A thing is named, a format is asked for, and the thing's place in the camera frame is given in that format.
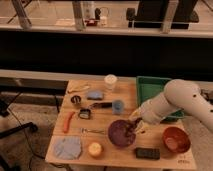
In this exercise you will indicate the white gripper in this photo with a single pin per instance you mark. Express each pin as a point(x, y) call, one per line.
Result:
point(136, 121)

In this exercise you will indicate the dark red grape bunch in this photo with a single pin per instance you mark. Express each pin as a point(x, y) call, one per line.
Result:
point(126, 128)

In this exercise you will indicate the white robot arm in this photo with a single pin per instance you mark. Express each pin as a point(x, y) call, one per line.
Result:
point(177, 95)

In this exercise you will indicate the purple bowl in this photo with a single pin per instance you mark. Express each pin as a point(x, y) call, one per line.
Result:
point(115, 139)

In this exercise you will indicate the orange-red bowl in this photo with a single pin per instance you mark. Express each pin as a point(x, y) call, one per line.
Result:
point(176, 140)

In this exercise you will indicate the black remote control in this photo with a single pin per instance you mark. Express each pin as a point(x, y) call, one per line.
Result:
point(147, 153)

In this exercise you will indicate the blue plastic cup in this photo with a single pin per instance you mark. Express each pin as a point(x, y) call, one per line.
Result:
point(117, 107)

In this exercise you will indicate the green plastic tray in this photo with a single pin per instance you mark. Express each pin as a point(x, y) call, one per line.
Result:
point(148, 87)

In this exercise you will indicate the yellow round fruit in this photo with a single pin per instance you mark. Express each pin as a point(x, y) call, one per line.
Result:
point(95, 149)

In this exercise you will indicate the white plastic cup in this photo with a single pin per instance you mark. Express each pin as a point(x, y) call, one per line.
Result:
point(110, 81)

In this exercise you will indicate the metal fork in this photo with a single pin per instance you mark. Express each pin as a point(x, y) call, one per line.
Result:
point(84, 130)

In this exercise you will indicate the blue sponge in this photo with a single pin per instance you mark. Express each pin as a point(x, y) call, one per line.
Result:
point(95, 95)

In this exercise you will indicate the blue cloth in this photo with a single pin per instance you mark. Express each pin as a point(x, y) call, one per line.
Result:
point(67, 148)

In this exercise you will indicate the black handled tool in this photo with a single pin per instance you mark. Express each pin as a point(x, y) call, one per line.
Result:
point(101, 105)

